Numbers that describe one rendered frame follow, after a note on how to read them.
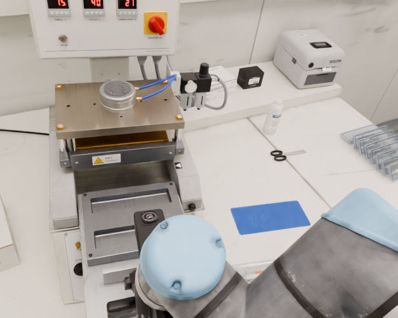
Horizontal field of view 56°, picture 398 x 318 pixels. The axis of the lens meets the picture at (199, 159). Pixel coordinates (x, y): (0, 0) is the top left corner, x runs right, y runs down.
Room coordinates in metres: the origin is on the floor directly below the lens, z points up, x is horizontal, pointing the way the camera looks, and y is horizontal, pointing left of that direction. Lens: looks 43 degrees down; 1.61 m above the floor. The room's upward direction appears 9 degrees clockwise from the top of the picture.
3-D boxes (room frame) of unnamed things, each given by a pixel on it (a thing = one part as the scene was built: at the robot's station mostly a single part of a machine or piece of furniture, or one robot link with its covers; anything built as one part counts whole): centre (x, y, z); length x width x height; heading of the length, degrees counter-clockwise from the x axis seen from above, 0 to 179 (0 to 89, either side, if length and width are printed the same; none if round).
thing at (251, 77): (1.39, -0.16, 0.83); 0.09 x 0.06 x 0.07; 122
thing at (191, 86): (0.89, 0.05, 1.05); 0.15 x 0.05 x 0.15; 112
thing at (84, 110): (0.72, 0.20, 1.08); 0.31 x 0.24 x 0.13; 112
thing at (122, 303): (0.29, 0.04, 0.99); 0.15 x 0.02 x 0.04; 112
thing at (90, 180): (0.72, 0.21, 0.93); 0.46 x 0.35 x 0.01; 22
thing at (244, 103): (1.38, -0.15, 0.77); 0.84 x 0.30 x 0.04; 123
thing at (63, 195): (0.57, 0.30, 0.96); 0.25 x 0.05 x 0.07; 22
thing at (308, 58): (1.55, -0.40, 0.88); 0.25 x 0.20 x 0.17; 27
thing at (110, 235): (0.46, 0.11, 0.98); 0.20 x 0.17 x 0.03; 112
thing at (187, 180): (0.67, 0.04, 0.96); 0.26 x 0.05 x 0.07; 22
